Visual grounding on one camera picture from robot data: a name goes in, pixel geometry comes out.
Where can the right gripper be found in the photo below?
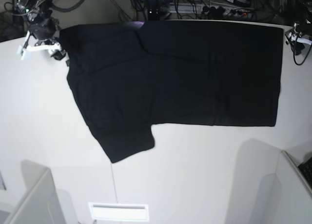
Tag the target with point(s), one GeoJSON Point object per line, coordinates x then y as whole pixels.
{"type": "Point", "coordinates": [44, 30]}

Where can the black T-shirt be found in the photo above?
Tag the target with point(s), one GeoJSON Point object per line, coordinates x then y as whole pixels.
{"type": "Point", "coordinates": [126, 77]}

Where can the black keyboard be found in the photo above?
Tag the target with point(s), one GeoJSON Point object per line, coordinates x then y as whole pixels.
{"type": "Point", "coordinates": [306, 170]}

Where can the white power strip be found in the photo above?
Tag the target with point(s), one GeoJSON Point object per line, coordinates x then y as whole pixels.
{"type": "Point", "coordinates": [188, 8]}

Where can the white partition left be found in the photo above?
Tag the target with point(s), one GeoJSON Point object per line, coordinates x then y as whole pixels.
{"type": "Point", "coordinates": [40, 203]}

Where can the white partition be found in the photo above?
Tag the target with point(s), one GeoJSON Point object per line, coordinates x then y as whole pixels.
{"type": "Point", "coordinates": [289, 197]}
{"type": "Point", "coordinates": [40, 203]}

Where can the white partition right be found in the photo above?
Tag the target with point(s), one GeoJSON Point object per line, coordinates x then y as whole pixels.
{"type": "Point", "coordinates": [289, 197]}

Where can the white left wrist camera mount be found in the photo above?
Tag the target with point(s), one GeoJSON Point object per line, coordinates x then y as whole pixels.
{"type": "Point", "coordinates": [300, 32]}

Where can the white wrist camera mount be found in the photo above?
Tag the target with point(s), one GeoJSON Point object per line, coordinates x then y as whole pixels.
{"type": "Point", "coordinates": [300, 32]}
{"type": "Point", "coordinates": [25, 50]}

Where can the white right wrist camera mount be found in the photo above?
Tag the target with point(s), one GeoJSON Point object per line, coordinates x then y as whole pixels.
{"type": "Point", "coordinates": [25, 50]}

